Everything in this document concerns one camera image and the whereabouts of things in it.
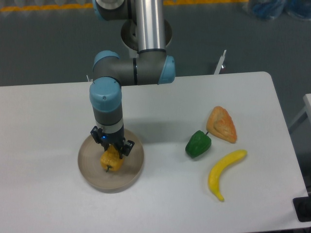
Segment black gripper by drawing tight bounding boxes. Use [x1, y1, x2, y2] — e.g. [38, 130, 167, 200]
[90, 126, 135, 159]

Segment yellow bell pepper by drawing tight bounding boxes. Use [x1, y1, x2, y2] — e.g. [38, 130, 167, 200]
[100, 145, 124, 172]

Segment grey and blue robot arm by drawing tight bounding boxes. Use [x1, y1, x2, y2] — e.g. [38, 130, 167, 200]
[89, 0, 175, 158]

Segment beige round plate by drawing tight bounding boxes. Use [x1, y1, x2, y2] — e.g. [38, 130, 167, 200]
[78, 129, 144, 193]

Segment green bell pepper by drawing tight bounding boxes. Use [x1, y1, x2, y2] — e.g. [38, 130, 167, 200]
[185, 131, 212, 158]

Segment yellow banana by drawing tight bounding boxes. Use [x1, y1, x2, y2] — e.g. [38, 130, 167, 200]
[207, 150, 247, 202]

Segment orange bread pastry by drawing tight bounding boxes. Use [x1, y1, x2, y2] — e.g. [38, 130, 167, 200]
[206, 106, 237, 144]

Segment black device at table edge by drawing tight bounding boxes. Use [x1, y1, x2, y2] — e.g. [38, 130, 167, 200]
[293, 196, 311, 222]

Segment blue plastic bags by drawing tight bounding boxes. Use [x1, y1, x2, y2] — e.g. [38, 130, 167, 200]
[247, 0, 311, 20]

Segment white metal bracket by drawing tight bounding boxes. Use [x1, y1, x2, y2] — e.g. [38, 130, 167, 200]
[213, 50, 226, 75]

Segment white frame at right edge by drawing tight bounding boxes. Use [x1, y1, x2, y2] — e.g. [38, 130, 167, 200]
[288, 93, 311, 134]

